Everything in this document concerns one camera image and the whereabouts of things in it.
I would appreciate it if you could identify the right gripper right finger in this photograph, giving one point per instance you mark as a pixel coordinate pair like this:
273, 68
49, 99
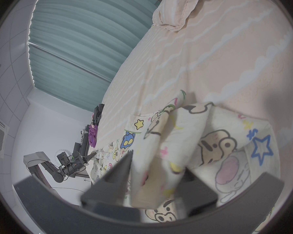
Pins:
200, 196

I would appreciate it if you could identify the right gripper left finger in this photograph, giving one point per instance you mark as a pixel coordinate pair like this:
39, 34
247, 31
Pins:
109, 189

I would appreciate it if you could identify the white printed pyjama top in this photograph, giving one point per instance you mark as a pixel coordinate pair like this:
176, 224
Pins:
210, 150

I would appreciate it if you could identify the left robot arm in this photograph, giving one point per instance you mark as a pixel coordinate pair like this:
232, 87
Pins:
56, 172

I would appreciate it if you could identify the pile of clothes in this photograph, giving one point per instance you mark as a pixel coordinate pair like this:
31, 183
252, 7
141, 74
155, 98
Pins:
92, 135

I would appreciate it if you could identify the bed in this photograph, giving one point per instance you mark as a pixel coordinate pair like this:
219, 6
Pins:
222, 57

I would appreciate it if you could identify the dark grey chest of drawers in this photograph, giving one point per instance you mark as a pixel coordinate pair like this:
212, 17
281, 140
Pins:
80, 145

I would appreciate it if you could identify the blue-green curtain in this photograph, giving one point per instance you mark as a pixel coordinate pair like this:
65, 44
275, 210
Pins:
63, 77
88, 23

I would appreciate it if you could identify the pale pink pillow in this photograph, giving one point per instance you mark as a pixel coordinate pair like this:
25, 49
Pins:
175, 8

